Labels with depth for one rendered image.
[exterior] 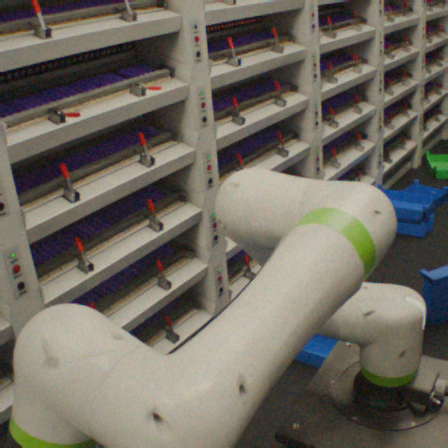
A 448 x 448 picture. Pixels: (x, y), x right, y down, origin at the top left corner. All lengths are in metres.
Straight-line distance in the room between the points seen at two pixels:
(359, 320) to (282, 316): 0.58
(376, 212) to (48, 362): 0.46
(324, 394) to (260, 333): 0.75
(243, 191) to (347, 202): 0.17
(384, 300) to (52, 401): 0.76
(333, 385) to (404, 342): 0.23
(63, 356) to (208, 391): 0.13
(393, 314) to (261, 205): 0.41
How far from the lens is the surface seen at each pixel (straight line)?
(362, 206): 0.76
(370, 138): 2.94
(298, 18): 2.19
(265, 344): 0.55
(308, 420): 1.24
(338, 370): 1.35
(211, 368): 0.50
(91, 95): 1.42
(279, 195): 0.82
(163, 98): 1.54
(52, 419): 0.56
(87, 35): 1.35
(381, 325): 1.13
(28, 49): 1.25
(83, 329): 0.53
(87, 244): 1.50
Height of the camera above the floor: 1.22
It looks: 25 degrees down
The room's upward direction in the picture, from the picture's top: 5 degrees counter-clockwise
